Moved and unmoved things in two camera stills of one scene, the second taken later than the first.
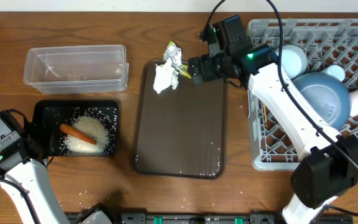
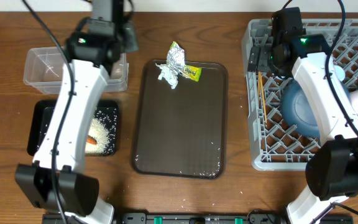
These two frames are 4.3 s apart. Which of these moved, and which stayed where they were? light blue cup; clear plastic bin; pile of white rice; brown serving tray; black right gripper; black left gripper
Moved: black left gripper; black right gripper
Stayed: brown serving tray; pile of white rice; clear plastic bin; light blue cup
